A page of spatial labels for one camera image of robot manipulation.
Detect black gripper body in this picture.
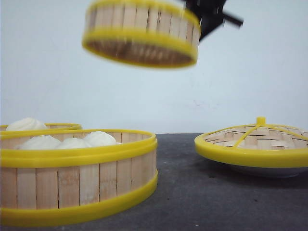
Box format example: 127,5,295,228
183,0,244,42

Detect white bun in near steamer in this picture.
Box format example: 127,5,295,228
16,135,62,150

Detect white bun in steamer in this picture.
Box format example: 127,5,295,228
16,135,62,150
6,117,48,131

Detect bamboo steamer basket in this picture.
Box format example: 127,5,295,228
0,129,158,227
0,123,82,134

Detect woven bamboo steamer lid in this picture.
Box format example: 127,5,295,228
194,117,308,168

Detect white bun in far steamer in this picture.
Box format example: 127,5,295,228
6,117,48,131

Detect white ceramic plate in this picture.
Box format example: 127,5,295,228
217,161,308,178

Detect bamboo steamer with one bun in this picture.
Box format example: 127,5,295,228
82,0,201,68

